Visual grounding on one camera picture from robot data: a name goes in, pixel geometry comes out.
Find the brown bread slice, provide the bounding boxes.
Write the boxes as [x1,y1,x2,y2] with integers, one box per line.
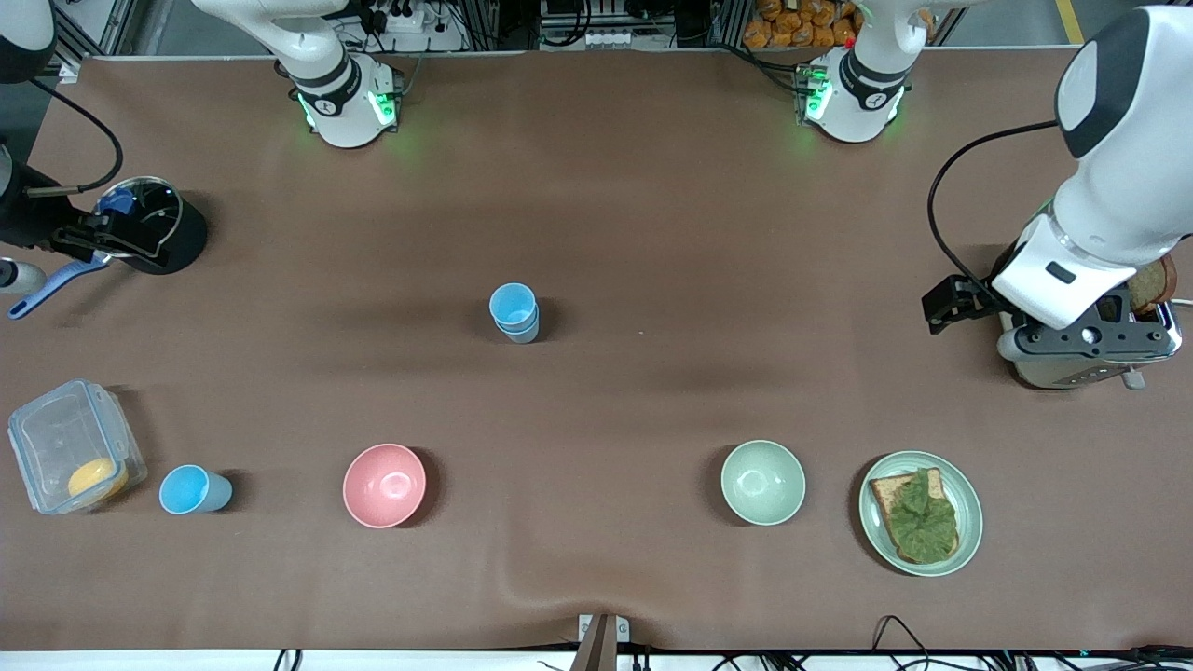
[870,468,961,566]

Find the dark toast slice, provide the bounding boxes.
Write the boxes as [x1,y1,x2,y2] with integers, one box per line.
[1126,255,1179,316]

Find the pale green bowl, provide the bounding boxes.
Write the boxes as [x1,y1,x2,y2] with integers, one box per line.
[720,440,807,527]

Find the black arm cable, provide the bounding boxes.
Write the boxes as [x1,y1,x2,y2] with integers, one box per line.
[26,76,125,197]
[926,119,1063,290]

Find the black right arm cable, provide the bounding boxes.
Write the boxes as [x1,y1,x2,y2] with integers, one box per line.
[26,76,125,197]

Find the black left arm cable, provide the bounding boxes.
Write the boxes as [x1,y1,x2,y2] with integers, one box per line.
[926,119,1063,290]

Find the pink bowl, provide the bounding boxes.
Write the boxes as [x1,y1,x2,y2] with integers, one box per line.
[342,443,428,529]

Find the clear plastic food container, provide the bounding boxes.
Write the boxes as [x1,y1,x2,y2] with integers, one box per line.
[7,378,148,515]

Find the black looped cable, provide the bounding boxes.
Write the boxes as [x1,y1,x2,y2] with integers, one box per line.
[871,615,942,671]

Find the white power strip with plugs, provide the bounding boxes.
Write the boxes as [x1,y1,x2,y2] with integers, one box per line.
[359,0,467,52]

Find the black saucepan with blue handle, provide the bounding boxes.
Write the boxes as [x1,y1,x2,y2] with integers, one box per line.
[7,175,209,321]

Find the bright blue plastic cup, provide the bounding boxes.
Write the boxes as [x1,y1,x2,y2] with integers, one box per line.
[158,464,234,515]
[488,282,540,331]

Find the green lettuce leaf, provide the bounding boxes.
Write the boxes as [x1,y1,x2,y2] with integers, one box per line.
[884,469,959,564]

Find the pale green plate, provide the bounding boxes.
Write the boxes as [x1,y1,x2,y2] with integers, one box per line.
[858,451,984,578]

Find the yellow round food piece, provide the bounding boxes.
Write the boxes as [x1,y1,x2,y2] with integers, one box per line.
[67,457,130,500]

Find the glass lid with blue knob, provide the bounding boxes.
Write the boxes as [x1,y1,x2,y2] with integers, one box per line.
[90,177,184,260]

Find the brown table cloth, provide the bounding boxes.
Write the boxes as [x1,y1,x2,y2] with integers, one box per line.
[0,48,1193,653]

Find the bag of orange buns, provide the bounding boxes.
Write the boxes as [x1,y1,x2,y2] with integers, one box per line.
[743,0,935,50]

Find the beige and chrome toaster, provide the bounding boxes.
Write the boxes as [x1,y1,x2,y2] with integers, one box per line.
[993,238,1185,390]

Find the metal table edge bracket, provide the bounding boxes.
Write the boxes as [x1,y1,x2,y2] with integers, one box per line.
[577,613,631,671]

